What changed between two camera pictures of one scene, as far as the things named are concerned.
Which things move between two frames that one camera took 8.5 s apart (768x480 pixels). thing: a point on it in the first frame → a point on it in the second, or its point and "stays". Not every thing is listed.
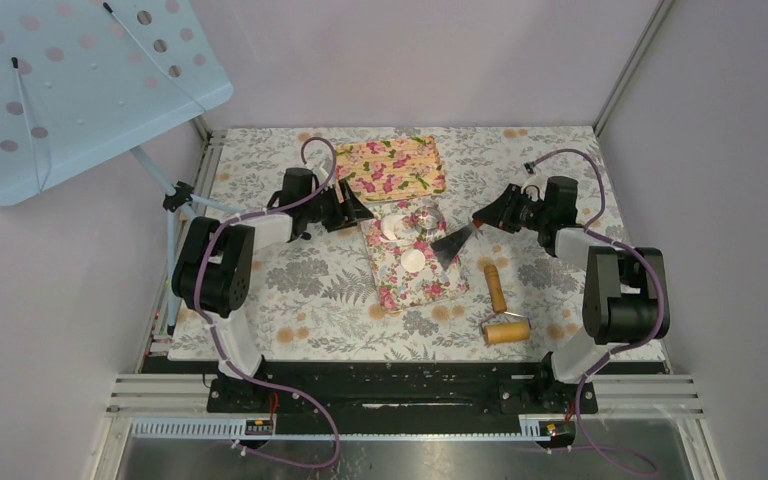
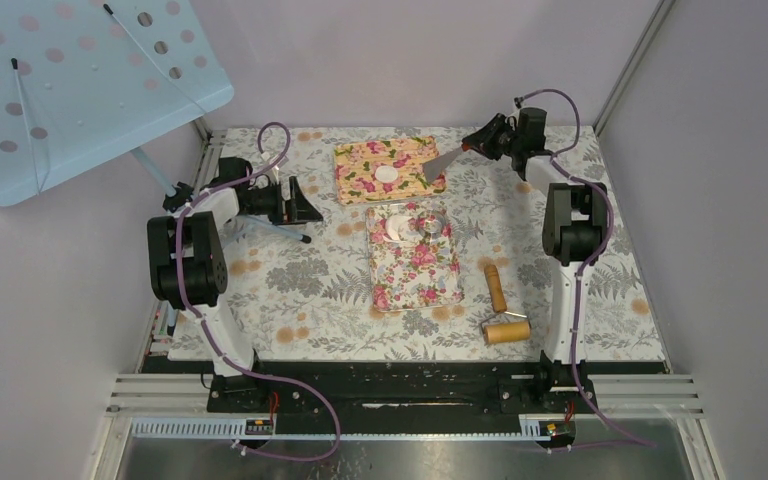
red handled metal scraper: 448,247 → 435,165
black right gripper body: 522,211 → 510,141
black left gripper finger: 361,215 → 299,210
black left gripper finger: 358,209 → 298,199
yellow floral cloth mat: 390,169 stays
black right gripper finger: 492,215 → 488,145
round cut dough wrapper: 413,260 → 386,173
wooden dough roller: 502,327 stays
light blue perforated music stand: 51,87 stays
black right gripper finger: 491,214 → 482,139
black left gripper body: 325,207 → 267,202
